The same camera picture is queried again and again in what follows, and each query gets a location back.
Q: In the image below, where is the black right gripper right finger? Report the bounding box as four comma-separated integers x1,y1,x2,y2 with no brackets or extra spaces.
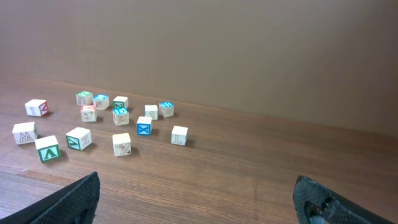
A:
293,175,393,224

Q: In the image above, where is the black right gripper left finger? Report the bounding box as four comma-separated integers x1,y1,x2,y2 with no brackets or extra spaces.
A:
1,172,100,224

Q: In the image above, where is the wooden block green V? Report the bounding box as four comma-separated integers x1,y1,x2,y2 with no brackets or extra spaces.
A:
35,135,61,162

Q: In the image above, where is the wooden block yellow top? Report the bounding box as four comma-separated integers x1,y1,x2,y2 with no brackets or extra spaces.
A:
112,133,131,157

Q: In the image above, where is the wooden block letter M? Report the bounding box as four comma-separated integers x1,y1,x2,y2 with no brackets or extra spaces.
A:
12,122,38,145

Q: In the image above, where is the wooden block green Z side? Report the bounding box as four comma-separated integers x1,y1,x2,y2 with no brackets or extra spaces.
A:
65,127,92,151

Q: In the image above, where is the wooden block red top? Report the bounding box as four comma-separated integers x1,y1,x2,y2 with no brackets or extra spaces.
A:
80,105,97,122

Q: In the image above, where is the wooden block blue D top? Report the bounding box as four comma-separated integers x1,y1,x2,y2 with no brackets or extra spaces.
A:
113,108,129,126

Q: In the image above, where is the wooden block blue X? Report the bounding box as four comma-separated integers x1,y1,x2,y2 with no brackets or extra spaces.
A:
136,116,152,136

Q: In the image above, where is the wooden block red side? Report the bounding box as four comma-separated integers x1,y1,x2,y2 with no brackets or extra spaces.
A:
25,99,49,117

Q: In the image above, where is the wooden block green top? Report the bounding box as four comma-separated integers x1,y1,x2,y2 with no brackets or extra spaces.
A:
76,91,93,106

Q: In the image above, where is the wooden block green Z front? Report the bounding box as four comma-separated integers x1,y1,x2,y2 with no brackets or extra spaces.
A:
113,96,129,108

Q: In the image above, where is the wooden block number 2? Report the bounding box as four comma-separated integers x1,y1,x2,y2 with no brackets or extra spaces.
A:
144,105,159,120

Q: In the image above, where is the wooden block letter L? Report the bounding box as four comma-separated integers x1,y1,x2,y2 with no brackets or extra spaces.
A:
171,126,188,146

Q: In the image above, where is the wooden block blue far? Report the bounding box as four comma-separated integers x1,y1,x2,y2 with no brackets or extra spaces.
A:
159,101,174,118

